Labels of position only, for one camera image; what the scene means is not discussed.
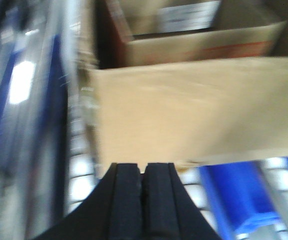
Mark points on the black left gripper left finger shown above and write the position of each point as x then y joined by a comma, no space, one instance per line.
112,211

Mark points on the worn cardboard box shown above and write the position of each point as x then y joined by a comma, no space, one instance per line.
190,113

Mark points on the red and white inner box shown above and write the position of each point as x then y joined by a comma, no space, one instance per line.
148,32

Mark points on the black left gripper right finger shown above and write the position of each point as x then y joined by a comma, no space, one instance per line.
169,212

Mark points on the blue shelf upright post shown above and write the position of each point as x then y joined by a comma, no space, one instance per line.
32,101

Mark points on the blue plastic crate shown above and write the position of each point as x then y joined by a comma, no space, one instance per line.
249,199

